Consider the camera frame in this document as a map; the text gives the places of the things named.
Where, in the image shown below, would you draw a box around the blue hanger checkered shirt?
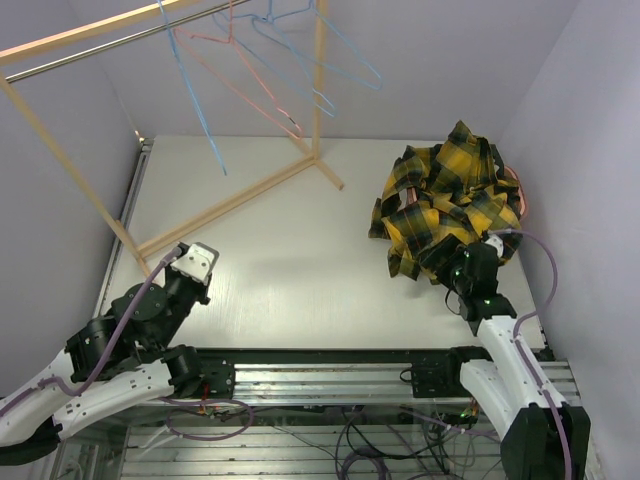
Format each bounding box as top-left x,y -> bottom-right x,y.
212,1 -> 336,118

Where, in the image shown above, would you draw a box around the pink hanger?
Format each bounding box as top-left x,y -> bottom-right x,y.
172,0 -> 305,141

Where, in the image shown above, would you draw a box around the loose cables under table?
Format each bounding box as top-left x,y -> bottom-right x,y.
164,382 -> 551,480

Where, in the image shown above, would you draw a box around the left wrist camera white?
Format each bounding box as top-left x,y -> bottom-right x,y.
169,242 -> 220,286

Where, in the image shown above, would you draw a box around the pink plastic basket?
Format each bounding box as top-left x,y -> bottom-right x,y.
404,164 -> 530,216

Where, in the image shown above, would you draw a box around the yellow plaid shirt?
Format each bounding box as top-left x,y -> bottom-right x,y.
368,121 -> 521,280

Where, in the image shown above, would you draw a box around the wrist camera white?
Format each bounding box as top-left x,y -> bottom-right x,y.
484,234 -> 504,258
169,242 -> 220,286

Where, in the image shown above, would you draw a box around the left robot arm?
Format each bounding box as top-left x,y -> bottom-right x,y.
1,263 -> 212,466

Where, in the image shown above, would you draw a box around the wooden clothes rack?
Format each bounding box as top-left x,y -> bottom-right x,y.
1,1 -> 354,279

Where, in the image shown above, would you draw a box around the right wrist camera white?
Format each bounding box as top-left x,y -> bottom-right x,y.
484,234 -> 504,258

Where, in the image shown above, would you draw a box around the aluminium rail base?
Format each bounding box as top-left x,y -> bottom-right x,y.
167,347 -> 569,405

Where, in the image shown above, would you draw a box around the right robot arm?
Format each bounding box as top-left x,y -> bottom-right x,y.
421,233 -> 591,479

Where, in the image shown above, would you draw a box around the blue hanger yellow shirt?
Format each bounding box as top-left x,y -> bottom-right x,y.
156,0 -> 227,176

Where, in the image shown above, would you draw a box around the metal hanging rod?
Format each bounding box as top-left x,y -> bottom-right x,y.
1,1 -> 245,84

